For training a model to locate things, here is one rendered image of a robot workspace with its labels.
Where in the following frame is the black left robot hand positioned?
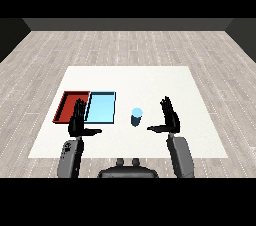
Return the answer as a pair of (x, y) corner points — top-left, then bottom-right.
(67, 98), (103, 138)

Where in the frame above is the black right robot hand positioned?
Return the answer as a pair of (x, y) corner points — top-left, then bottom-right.
(146, 95), (181, 135)

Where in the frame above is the red shallow open box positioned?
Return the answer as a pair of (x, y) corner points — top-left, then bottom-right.
(52, 90), (91, 125)

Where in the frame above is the light blue shallow open box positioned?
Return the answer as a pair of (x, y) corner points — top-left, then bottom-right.
(83, 91), (117, 125)

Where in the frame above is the small blue can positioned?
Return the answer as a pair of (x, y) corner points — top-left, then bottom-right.
(130, 107), (144, 128)

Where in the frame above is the dark grey robot body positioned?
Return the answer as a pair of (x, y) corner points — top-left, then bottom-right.
(97, 158), (160, 179)

